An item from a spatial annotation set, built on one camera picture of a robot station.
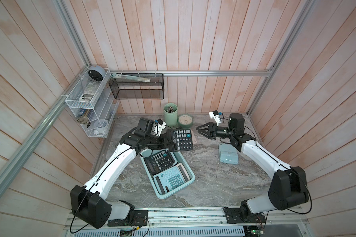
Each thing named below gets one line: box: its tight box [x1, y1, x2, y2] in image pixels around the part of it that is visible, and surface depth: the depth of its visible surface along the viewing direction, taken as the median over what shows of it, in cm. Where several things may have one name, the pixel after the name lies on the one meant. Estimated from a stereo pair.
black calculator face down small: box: [166, 128, 193, 153], surface depth 77 cm
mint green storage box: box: [139, 148, 196, 199], surface depth 77 cm
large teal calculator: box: [153, 162, 191, 195], surface depth 79 cm
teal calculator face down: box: [218, 142, 239, 165], surface depth 95 cm
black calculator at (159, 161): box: [143, 149, 176, 175], surface depth 87 cm
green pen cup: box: [163, 102, 178, 127], surface depth 105 cm
